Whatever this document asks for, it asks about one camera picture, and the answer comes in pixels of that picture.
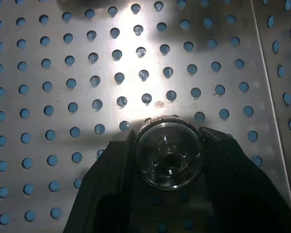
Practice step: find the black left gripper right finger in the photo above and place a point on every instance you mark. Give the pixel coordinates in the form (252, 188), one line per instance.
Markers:
(237, 189)

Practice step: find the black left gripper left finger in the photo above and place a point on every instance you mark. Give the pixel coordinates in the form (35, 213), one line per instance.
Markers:
(104, 184)

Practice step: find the perforated steel tray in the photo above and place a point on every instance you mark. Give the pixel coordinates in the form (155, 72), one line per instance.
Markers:
(59, 73)

